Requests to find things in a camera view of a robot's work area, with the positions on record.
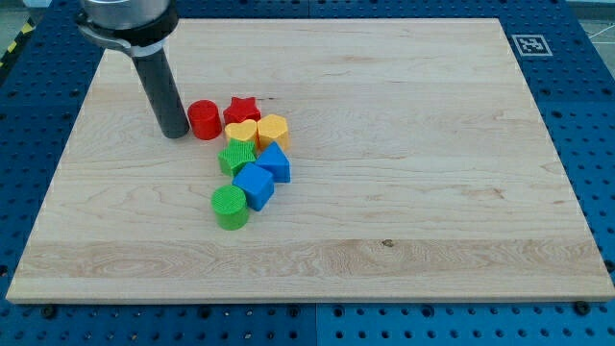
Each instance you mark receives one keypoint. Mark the blue triangle block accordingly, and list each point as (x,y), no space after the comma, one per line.
(274,160)

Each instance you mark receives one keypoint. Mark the blue cube block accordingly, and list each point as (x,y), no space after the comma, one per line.
(257,184)

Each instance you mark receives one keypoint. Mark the yellow hexagon block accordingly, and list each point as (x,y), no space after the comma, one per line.
(273,128)

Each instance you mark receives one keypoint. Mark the green star block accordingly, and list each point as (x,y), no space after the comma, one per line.
(235,156)

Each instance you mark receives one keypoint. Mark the yellow heart block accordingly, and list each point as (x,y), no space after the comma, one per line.
(245,131)

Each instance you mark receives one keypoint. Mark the green cylinder block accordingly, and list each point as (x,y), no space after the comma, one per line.
(229,205)

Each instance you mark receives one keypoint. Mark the red star block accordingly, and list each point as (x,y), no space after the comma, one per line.
(241,109)

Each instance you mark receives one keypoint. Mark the light wooden board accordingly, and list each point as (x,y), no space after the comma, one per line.
(421,171)

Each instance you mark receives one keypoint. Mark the red cylinder block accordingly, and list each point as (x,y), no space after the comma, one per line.
(204,119)

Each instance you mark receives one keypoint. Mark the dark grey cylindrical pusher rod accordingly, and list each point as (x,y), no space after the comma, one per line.
(159,85)

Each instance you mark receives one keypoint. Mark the white fiducial marker tag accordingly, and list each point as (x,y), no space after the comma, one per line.
(531,45)

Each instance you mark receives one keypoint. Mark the yellow black hazard tape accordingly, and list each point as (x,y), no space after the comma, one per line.
(18,44)

